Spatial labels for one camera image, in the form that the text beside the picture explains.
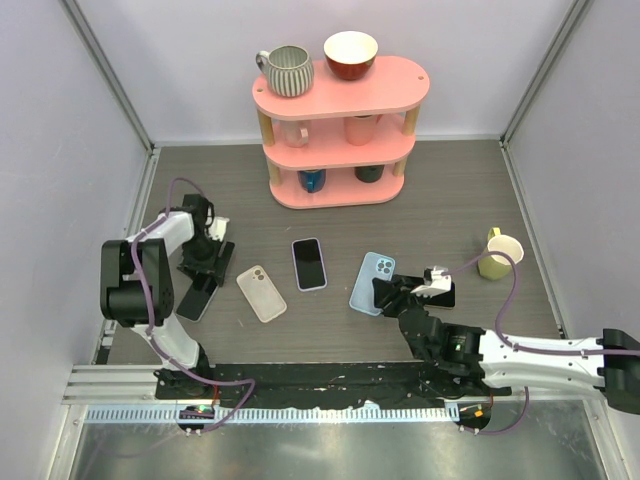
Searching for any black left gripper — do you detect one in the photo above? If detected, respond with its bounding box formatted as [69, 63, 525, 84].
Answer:
[179, 234, 234, 285]

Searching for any beige phone case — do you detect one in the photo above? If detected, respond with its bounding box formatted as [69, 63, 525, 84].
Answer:
[236, 265, 287, 324]

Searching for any lavender phone case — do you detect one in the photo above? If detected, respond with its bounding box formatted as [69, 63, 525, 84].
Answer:
[291, 237, 329, 293]

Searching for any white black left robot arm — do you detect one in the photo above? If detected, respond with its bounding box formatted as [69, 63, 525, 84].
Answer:
[100, 194, 235, 399]

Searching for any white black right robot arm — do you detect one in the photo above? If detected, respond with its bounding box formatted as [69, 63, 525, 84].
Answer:
[372, 275, 639, 414]

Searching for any light blue phone case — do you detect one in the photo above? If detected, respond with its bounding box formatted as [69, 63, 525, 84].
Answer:
[349, 252, 396, 316]

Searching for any black gold smartphone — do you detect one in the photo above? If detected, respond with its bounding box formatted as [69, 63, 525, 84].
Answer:
[406, 281, 455, 309]

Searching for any yellow mug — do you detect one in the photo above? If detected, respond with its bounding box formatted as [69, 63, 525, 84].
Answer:
[477, 227, 524, 281]

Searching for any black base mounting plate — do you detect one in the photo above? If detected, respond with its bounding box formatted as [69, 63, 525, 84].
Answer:
[154, 360, 511, 412]

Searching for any black cup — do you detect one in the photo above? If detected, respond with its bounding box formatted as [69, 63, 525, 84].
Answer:
[354, 165, 385, 183]

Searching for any blue mug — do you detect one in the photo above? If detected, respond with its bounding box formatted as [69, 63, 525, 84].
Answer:
[297, 169, 326, 194]

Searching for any pink three-tier shelf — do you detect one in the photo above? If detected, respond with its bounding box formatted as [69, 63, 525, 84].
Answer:
[252, 56, 430, 209]

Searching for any pale pink mug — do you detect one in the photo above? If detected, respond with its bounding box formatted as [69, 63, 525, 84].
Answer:
[279, 121, 309, 148]

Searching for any pink cup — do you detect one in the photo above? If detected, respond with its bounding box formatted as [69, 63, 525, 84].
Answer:
[344, 115, 382, 146]

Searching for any grey striped mug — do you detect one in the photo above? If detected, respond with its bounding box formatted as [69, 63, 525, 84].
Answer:
[255, 45, 314, 98]

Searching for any red white bowl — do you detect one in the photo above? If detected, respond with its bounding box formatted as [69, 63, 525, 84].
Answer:
[323, 31, 378, 81]

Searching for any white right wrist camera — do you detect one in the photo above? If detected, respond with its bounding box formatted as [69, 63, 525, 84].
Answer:
[411, 266, 453, 298]

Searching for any white slotted cable duct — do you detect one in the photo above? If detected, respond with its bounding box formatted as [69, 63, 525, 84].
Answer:
[84, 402, 459, 425]

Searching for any aluminium front rail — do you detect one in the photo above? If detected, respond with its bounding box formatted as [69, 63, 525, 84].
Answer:
[63, 361, 604, 410]

